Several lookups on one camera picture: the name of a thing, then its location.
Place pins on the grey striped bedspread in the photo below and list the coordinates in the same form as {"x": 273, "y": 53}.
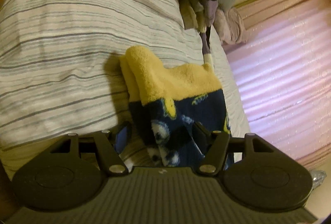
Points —
{"x": 64, "y": 32}

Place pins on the navy printed pajama pants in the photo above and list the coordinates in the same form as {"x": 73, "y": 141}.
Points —
{"x": 175, "y": 89}

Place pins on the pink sheer curtain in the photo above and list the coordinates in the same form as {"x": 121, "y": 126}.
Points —
{"x": 284, "y": 79}

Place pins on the purple garment with white cuff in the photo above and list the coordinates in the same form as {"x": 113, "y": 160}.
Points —
{"x": 208, "y": 20}

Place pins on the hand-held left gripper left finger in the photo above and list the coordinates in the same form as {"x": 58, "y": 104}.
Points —
{"x": 124, "y": 137}

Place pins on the pink crumpled blanket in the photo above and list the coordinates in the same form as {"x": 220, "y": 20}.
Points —
{"x": 231, "y": 25}

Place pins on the silver foil package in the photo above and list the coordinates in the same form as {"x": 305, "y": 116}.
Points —
{"x": 318, "y": 178}

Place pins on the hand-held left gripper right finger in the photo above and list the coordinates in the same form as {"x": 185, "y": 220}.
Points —
{"x": 212, "y": 147}

